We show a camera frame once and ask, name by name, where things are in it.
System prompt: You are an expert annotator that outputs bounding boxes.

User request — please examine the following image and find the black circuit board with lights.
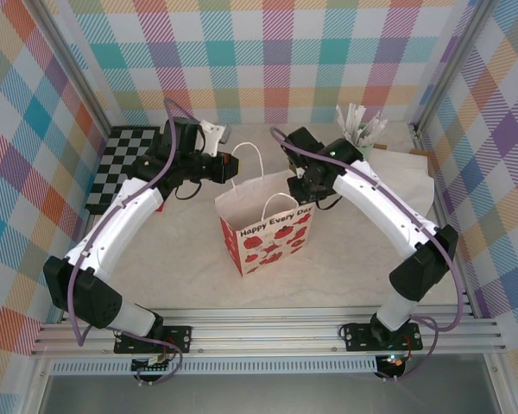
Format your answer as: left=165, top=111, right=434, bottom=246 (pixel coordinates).
left=378, top=353, right=407, bottom=371

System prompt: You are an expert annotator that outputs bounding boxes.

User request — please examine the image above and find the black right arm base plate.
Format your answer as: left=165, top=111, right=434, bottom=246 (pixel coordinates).
left=342, top=323, right=424, bottom=353

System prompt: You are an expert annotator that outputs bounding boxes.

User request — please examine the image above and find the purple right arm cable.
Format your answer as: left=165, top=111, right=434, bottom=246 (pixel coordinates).
left=270, top=127, right=465, bottom=383

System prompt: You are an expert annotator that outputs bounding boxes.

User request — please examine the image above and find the green circuit board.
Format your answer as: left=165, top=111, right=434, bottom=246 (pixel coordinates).
left=131, top=355, right=176, bottom=375

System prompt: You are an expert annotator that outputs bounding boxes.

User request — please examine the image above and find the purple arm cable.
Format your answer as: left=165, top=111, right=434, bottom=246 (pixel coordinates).
left=270, top=127, right=465, bottom=383
left=67, top=97, right=199, bottom=386

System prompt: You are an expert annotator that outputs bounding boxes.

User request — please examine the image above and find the white red paper gift bag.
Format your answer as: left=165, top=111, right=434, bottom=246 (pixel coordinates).
left=214, top=141, right=316, bottom=280

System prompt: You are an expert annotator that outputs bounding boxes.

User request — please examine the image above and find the white slotted cable duct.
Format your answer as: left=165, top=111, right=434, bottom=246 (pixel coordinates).
left=50, top=356, right=385, bottom=376

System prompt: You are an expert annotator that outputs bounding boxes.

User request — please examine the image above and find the stack of white napkins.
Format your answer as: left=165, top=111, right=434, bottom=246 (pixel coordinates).
left=366, top=150, right=436, bottom=215

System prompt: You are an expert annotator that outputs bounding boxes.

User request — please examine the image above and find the aluminium rail frame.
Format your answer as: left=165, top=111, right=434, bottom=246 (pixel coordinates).
left=29, top=305, right=509, bottom=357

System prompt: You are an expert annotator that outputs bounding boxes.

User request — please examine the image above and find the black grey chessboard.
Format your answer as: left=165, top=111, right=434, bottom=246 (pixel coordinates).
left=85, top=125, right=164, bottom=216

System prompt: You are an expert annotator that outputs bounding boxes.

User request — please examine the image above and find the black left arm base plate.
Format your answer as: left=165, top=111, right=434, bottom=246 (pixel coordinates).
left=113, top=325, right=194, bottom=355

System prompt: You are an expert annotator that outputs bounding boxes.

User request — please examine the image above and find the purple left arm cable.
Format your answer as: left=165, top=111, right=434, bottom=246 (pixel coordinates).
left=67, top=97, right=199, bottom=386

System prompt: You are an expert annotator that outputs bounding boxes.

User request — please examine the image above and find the aluminium corner post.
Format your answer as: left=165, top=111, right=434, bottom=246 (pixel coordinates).
left=28, top=0, right=116, bottom=139
left=413, top=0, right=491, bottom=137

